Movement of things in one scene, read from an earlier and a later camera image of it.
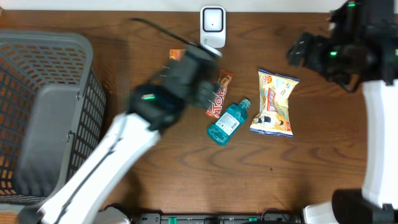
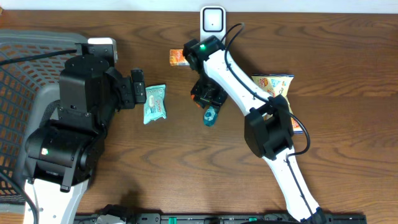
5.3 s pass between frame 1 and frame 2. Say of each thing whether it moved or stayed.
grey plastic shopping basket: stayed
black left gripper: moved
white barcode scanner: stayed
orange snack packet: stayed
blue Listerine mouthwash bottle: moved
